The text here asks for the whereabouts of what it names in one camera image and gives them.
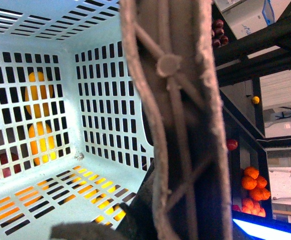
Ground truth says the light blue plastic basket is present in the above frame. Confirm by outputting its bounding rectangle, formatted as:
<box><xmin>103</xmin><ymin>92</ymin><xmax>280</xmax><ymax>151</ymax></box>
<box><xmin>0</xmin><ymin>0</ymin><xmax>154</xmax><ymax>240</ymax></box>

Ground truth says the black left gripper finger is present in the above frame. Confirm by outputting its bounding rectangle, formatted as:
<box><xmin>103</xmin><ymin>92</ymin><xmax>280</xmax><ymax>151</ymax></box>
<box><xmin>50</xmin><ymin>222</ymin><xmax>126</xmax><ymax>240</ymax></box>

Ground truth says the grey basket handle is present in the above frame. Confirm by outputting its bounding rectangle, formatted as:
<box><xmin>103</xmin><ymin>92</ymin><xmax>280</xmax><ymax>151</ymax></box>
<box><xmin>119</xmin><ymin>0</ymin><xmax>233</xmax><ymax>240</ymax></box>

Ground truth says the pile of oranges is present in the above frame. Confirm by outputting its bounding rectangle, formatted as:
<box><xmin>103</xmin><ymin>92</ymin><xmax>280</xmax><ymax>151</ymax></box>
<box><xmin>232</xmin><ymin>166</ymin><xmax>271</xmax><ymax>218</ymax></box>

